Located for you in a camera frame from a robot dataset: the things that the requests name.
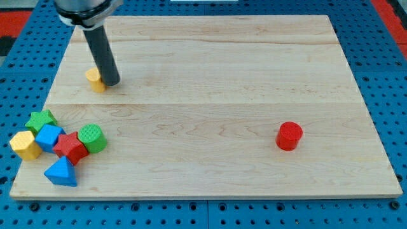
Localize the yellow heart block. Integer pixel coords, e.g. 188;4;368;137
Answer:
85;67;106;93

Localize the red star block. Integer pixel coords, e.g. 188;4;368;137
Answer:
53;132;90;166

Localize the green circle block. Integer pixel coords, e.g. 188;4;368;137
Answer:
78;123;107;153

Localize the blue triangle block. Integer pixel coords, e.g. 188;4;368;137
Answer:
44;156;77;187

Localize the wooden board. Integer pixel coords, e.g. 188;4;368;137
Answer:
10;15;403;200

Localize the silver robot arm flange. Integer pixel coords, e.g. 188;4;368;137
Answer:
53;0;124;31

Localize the blue cube block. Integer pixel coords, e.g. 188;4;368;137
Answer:
35;124;66;153

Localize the green star block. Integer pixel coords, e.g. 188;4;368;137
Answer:
25;109;58;135

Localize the yellow hexagon block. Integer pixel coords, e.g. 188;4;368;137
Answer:
10;131;43;160

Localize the red circle block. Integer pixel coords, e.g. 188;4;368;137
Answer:
275;121;303;151

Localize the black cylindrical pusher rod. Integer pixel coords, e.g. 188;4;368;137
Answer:
83;25;120;86

